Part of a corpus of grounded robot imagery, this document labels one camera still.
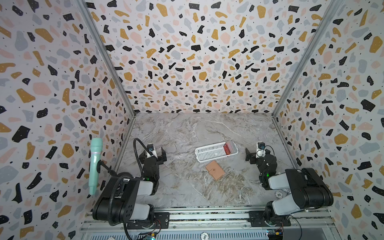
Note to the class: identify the red card stack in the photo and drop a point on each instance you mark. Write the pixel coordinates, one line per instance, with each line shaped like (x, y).
(227, 149)

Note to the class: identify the white plastic basket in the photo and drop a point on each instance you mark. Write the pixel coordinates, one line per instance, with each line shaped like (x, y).
(215, 152)

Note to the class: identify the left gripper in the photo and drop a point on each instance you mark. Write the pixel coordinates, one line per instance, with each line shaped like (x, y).
(151, 159)

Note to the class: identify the mint green microphone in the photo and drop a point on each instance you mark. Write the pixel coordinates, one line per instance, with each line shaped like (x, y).
(96, 149)

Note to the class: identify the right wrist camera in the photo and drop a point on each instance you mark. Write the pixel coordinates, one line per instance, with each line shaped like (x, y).
(260, 148)

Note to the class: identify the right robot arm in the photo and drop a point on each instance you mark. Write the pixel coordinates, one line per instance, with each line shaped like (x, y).
(307, 189)

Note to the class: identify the aluminium mounting rail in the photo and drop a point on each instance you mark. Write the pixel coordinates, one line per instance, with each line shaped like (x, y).
(218, 223)

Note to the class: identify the tan leather card holder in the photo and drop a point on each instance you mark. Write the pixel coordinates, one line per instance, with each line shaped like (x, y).
(215, 170)

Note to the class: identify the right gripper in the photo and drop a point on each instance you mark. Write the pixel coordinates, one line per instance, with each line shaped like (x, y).
(258, 158)

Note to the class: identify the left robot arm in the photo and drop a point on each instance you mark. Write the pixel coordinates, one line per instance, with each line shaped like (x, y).
(118, 202)

